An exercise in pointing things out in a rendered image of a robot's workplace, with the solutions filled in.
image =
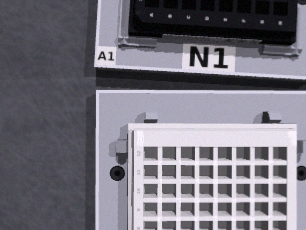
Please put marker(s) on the black multiwell plate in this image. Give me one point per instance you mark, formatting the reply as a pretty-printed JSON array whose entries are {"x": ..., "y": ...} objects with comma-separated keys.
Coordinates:
[{"x": 275, "y": 21}]

